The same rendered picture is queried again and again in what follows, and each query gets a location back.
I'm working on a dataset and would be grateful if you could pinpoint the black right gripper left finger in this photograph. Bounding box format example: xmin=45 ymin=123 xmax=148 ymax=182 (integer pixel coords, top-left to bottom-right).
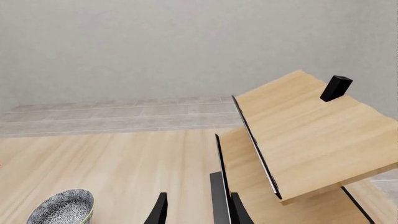
xmin=143 ymin=192 xmax=169 ymax=224

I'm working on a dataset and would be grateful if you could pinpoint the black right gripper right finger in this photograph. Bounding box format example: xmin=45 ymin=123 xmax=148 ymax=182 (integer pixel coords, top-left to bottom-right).
xmin=231 ymin=192 xmax=259 ymax=224

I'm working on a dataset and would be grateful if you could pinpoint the wooden cabinet drawer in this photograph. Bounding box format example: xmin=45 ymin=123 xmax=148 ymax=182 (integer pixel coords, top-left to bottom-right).
xmin=214 ymin=127 xmax=343 ymax=224

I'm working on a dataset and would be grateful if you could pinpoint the wooden cabinet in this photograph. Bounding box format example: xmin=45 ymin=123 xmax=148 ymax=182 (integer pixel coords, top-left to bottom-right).
xmin=231 ymin=69 xmax=398 ymax=224

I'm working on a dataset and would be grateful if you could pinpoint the blue-white patterned bowl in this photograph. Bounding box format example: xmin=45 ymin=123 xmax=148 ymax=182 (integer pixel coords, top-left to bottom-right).
xmin=25 ymin=189 xmax=95 ymax=224

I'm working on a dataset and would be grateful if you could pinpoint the small black block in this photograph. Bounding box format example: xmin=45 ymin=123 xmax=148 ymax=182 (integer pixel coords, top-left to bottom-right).
xmin=320 ymin=75 xmax=354 ymax=103

